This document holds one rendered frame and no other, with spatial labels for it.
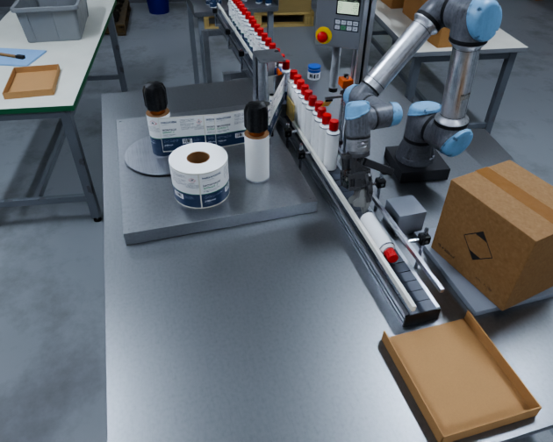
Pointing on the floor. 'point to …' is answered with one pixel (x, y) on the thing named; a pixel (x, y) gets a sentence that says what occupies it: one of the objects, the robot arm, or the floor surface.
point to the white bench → (10, 24)
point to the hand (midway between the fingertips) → (365, 210)
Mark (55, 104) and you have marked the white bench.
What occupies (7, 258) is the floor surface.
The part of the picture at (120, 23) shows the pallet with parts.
